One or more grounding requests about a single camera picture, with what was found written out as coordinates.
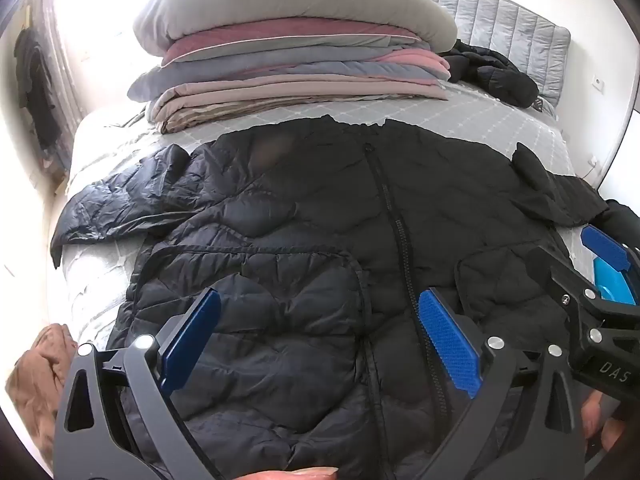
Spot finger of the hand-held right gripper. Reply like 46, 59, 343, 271
580, 224, 640, 286
527, 245, 598, 313

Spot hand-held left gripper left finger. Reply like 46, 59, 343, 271
52, 287, 223, 480

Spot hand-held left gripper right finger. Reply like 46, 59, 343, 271
417, 287, 588, 480

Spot black puffer jacket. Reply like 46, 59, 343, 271
50, 115, 640, 480

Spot hanging dark clothes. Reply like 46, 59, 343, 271
12, 27, 63, 151

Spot person's right hand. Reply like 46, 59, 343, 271
582, 389, 628, 456

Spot person's left hand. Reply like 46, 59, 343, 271
250, 470, 341, 480

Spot blue plastic stool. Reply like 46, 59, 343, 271
592, 257, 637, 306

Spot brown cloth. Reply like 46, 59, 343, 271
5, 322, 81, 461

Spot bed with grey checked cover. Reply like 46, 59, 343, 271
50, 80, 608, 361

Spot black fleece garment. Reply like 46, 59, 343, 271
440, 40, 541, 108

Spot pink folded blanket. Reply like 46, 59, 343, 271
370, 49, 451, 83

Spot grey quilted headboard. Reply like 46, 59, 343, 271
400, 0, 573, 106

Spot stack of folded quilts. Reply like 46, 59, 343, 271
150, 75, 451, 133

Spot blue-grey folded quilt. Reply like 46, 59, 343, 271
127, 47, 451, 101

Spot grey patterned curtain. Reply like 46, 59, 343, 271
30, 0, 78, 171

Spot maroon folded quilt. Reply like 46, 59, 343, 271
160, 17, 433, 68

